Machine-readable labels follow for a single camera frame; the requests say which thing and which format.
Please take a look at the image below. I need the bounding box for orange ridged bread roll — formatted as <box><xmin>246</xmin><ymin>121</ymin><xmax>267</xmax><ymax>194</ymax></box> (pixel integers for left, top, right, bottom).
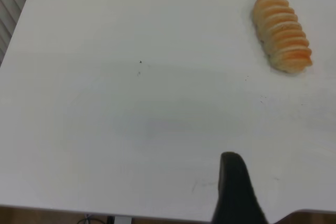
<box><xmin>252</xmin><ymin>0</ymin><xmax>313</xmax><ymax>73</ymax></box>

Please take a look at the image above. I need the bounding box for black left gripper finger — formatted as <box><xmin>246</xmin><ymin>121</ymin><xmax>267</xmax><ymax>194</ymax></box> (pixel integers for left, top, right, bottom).
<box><xmin>211</xmin><ymin>151</ymin><xmax>270</xmax><ymax>224</ymax></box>

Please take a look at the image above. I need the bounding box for white table leg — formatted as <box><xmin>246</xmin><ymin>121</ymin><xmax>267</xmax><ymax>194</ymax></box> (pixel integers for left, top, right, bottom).
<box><xmin>107</xmin><ymin>216</ymin><xmax>132</xmax><ymax>224</ymax></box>

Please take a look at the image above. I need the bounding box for thin dark floor cable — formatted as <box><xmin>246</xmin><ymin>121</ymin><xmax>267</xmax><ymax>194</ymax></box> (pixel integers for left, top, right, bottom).
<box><xmin>78</xmin><ymin>214</ymin><xmax>98</xmax><ymax>224</ymax></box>

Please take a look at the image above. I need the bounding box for grey pleated curtain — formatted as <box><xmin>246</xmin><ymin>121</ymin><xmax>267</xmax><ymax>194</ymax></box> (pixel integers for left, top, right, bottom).
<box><xmin>0</xmin><ymin>0</ymin><xmax>37</xmax><ymax>65</ymax></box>

